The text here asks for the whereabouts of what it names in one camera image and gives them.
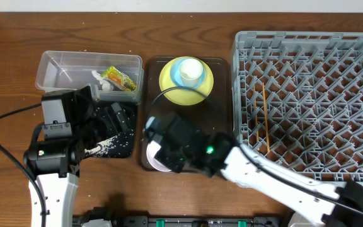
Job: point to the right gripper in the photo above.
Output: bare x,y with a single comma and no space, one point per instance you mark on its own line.
164,146

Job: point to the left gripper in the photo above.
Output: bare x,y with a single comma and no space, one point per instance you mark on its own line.
108,123

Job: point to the white bowl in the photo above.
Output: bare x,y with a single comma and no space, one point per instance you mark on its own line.
151,150

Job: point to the pile of rice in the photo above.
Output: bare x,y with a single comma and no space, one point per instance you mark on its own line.
119,146

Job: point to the white tissue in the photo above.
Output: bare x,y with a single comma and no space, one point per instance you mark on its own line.
105,84

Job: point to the green orange snack wrapper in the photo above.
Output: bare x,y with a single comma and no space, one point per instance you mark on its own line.
120,80

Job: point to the light blue bowl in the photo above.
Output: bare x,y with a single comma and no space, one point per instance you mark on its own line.
175,75

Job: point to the grey dishwasher rack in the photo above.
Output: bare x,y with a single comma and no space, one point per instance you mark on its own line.
314,89

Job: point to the cream white cup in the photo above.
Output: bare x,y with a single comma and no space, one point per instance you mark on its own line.
191,72

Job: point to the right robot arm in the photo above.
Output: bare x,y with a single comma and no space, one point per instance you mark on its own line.
320,203

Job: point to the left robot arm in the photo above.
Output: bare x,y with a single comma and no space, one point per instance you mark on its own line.
55,169

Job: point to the black waste tray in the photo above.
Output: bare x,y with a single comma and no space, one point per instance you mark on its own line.
118,122

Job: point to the brown serving tray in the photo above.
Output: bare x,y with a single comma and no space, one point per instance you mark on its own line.
202,115

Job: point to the clear plastic bin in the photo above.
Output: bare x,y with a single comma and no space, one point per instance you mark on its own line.
64,70

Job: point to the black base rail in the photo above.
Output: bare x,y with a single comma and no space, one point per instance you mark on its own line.
184,221

